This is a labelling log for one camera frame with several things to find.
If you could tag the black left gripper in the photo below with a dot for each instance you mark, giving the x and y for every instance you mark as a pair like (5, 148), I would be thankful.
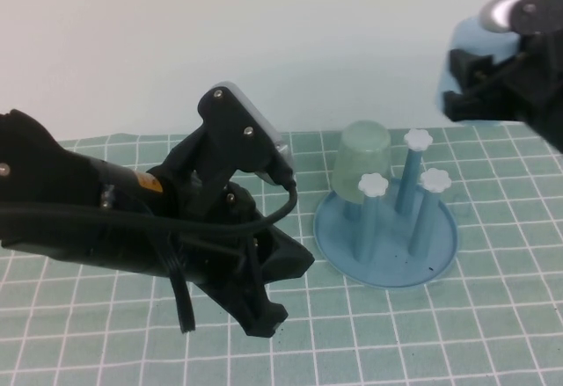
(228, 263)

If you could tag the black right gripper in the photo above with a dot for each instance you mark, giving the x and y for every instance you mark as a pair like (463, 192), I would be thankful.
(541, 96)

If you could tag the light blue plastic cup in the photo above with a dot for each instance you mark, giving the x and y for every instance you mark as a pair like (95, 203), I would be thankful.
(475, 36)

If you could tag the blue cup stand white caps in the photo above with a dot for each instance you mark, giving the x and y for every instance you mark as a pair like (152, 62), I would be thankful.
(387, 267)

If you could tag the translucent green plastic cup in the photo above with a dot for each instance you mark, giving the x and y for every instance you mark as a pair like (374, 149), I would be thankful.
(358, 157)

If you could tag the green white-checked tablecloth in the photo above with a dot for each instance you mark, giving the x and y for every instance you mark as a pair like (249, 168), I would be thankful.
(396, 337)

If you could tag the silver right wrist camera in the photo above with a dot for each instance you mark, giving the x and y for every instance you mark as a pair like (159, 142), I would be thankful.
(501, 12)

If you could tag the black right camera bracket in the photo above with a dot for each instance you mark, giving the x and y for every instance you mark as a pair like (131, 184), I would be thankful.
(541, 12)

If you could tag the black camera bracket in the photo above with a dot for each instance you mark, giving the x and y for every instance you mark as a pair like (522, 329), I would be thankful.
(541, 12)
(224, 131)

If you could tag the black left camera bracket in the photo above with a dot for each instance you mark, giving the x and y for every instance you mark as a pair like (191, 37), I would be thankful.
(224, 131)

